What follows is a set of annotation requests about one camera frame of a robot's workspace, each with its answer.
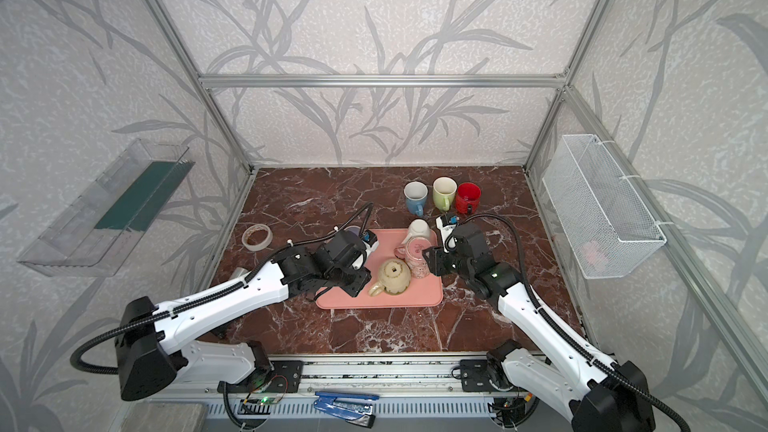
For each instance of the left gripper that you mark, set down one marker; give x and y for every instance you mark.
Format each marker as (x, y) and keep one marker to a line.
(357, 279)

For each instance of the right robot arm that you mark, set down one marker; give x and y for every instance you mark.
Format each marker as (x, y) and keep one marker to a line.
(584, 385)

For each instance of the red mug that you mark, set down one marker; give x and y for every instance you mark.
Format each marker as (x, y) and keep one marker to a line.
(467, 198)

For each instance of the blue mug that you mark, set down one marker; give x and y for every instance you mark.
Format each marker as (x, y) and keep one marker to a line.
(416, 194)

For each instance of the white wire basket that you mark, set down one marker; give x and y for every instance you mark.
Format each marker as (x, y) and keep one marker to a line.
(608, 226)

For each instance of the pink patterned mug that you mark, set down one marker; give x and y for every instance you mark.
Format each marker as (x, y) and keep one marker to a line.
(411, 252)

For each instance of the light green mug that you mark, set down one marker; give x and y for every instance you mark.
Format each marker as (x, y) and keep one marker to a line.
(443, 193)

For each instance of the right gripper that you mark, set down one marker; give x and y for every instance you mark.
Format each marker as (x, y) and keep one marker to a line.
(434, 260)

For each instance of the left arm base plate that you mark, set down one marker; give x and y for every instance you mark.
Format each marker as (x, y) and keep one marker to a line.
(285, 377)

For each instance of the blue stapler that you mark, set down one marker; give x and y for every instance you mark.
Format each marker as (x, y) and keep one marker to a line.
(354, 409)

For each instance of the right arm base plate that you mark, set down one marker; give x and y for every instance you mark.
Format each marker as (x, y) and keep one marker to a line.
(473, 375)

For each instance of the grey foam block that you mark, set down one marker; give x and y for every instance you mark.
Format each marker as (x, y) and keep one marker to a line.
(165, 417)

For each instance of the clear plastic wall bin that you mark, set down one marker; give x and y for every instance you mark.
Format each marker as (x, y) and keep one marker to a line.
(94, 236)

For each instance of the tape roll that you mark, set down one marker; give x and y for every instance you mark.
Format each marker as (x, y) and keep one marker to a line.
(257, 237)

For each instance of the silver metal cylinder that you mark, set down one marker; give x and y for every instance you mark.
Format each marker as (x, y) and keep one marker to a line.
(238, 273)

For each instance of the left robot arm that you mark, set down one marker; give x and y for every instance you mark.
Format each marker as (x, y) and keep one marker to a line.
(158, 345)

